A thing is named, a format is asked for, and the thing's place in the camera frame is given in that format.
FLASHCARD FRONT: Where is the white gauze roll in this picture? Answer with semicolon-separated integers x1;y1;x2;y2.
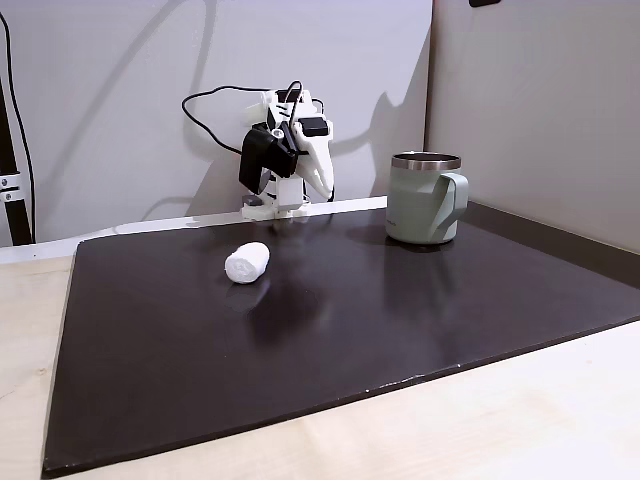
224;241;271;286

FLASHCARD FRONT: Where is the sage green metal mug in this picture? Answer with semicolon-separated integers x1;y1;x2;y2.
385;152;471;246

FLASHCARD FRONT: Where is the black table mat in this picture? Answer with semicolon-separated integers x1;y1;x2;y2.
41;201;640;475

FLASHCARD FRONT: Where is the black stand pole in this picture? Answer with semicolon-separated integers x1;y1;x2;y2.
0;74;34;247

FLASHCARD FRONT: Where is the black camera box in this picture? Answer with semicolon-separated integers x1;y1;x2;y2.
238;123;302;195

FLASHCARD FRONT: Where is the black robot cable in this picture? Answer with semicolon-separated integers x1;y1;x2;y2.
180;79;337;203

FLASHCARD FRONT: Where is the black cable by stand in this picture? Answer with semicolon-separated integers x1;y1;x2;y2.
0;10;37;241

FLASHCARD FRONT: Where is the metal clamp bracket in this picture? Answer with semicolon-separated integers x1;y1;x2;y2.
0;173;22;203

